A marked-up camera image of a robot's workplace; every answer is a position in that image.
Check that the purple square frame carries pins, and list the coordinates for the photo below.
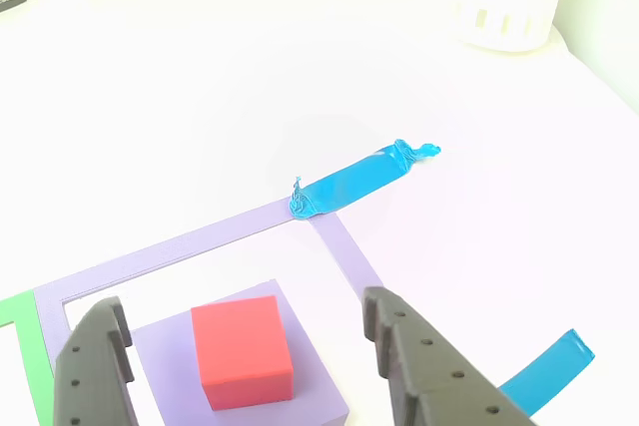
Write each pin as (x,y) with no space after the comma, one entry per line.
(199,241)

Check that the large purple cube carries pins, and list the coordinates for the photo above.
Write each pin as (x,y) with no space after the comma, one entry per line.
(309,396)

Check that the green square frame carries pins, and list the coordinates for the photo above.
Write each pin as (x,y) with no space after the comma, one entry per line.
(30,346)

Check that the blue tape strip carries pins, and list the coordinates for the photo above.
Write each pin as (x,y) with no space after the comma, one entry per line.
(349,186)
(544,376)

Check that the small red cube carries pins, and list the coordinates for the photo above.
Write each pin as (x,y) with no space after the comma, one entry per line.
(239,351)

